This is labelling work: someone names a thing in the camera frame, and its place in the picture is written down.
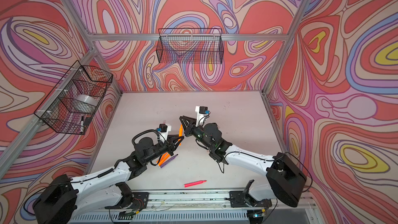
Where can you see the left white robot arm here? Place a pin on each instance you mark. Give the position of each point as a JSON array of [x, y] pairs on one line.
[[66, 198]]

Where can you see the orange highlighter pen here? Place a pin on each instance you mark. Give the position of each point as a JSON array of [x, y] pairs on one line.
[[180, 132]]

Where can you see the orange pen middle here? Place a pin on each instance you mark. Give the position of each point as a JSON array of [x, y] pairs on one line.
[[167, 155]]

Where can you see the black wire basket left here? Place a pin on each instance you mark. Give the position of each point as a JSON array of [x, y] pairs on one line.
[[78, 93]]

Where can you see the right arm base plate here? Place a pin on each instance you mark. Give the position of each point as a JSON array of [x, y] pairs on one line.
[[241, 199]]

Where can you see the orange pen left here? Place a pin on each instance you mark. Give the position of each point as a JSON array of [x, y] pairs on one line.
[[162, 161]]

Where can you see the purple pen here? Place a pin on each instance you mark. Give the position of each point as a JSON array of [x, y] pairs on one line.
[[168, 161]]

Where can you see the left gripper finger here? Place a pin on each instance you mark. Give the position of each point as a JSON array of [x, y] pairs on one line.
[[175, 138], [175, 144]]

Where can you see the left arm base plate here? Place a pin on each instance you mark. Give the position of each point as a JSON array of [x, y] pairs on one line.
[[133, 201]]

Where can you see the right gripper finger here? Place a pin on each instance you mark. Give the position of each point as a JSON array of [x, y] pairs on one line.
[[186, 119], [188, 129]]

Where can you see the aluminium front rail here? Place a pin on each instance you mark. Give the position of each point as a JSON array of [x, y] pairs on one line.
[[188, 199]]

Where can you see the black wire basket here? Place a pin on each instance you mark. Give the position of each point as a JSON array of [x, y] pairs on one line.
[[78, 93], [190, 46]]

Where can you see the black wire basket back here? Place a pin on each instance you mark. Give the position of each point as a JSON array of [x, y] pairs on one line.
[[190, 46]]

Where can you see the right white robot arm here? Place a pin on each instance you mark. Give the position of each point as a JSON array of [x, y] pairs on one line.
[[286, 180]]

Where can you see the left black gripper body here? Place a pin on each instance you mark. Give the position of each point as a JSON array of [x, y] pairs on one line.
[[169, 143]]

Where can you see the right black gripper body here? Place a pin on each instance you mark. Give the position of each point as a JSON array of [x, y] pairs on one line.
[[193, 129]]

